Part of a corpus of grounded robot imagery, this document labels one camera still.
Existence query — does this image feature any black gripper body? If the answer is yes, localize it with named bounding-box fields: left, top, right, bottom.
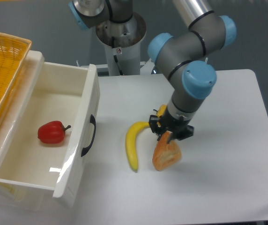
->
left=159, top=110, right=190, bottom=134

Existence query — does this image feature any white drawer cabinet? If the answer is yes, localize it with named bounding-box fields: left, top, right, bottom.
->
left=0, top=51, right=45, bottom=210

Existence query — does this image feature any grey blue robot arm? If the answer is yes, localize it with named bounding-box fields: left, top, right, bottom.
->
left=68, top=0, right=237, bottom=140

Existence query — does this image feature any orange toy bread wedge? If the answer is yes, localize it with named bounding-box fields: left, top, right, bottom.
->
left=152, top=131, right=182, bottom=171

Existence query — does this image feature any red toy bell pepper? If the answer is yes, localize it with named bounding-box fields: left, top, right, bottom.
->
left=37, top=120, right=71, bottom=144

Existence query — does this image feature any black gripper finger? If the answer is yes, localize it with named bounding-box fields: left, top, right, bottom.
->
left=149, top=115, right=164, bottom=141
left=166, top=125, right=194, bottom=143

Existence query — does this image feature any yellow toy banana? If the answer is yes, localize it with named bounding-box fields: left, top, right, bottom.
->
left=125, top=121, right=149, bottom=172

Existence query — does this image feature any white top drawer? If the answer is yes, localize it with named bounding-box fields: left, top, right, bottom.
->
left=0, top=63, right=100, bottom=208

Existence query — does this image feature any yellow toy bell pepper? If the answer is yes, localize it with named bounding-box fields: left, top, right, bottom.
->
left=153, top=105, right=167, bottom=117

